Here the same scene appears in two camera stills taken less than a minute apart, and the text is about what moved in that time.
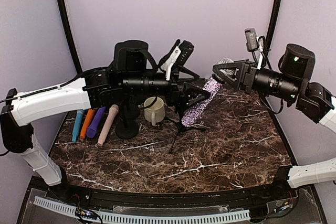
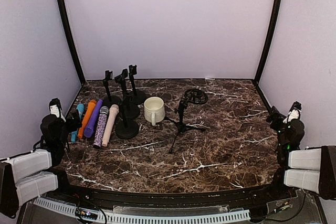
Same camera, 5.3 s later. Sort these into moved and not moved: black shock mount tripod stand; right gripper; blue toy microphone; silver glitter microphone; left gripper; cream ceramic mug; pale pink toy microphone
Moved: right gripper; pale pink toy microphone; silver glitter microphone; left gripper
Not moved: cream ceramic mug; blue toy microphone; black shock mount tripod stand
